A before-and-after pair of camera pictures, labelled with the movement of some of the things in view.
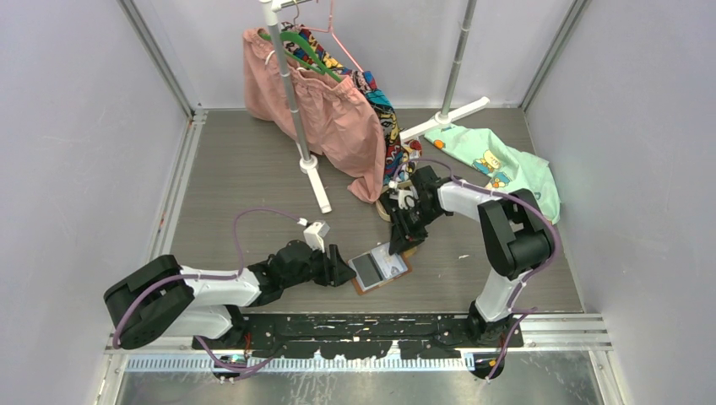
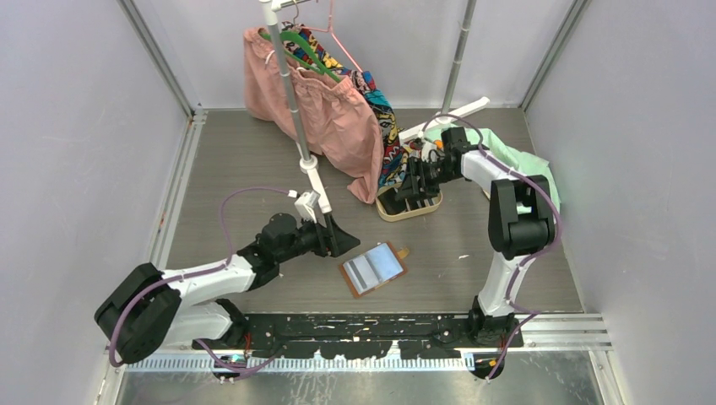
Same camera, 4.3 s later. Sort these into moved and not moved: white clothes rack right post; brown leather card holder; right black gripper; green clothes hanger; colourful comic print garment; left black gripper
Moved: left black gripper; right black gripper
Not moved: green clothes hanger; colourful comic print garment; white clothes rack right post; brown leather card holder
